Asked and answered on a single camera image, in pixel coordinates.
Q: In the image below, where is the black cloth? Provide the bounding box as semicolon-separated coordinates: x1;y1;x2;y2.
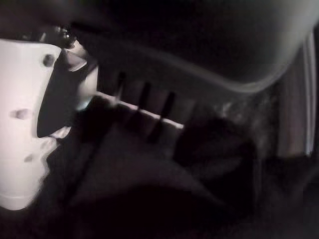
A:
24;97;319;239

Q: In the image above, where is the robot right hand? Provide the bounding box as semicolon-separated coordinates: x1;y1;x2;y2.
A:
0;0;319;210

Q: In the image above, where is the grey front-load washing machine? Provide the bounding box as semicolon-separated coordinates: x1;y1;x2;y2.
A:
214;32;319;160

